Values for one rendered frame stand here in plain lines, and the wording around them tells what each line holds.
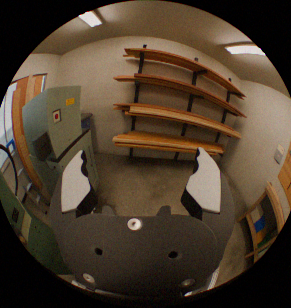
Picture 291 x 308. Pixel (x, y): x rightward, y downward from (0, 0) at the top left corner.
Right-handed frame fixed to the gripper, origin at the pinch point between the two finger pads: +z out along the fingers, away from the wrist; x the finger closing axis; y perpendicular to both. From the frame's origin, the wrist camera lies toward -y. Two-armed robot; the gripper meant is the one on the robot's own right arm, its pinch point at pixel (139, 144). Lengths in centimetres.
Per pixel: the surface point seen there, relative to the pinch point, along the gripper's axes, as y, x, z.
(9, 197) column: 14, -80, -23
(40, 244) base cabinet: 48, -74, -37
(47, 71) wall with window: -124, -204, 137
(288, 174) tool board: 27, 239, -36
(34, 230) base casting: 39, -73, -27
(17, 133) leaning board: -17, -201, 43
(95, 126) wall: 46, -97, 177
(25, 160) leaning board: 33, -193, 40
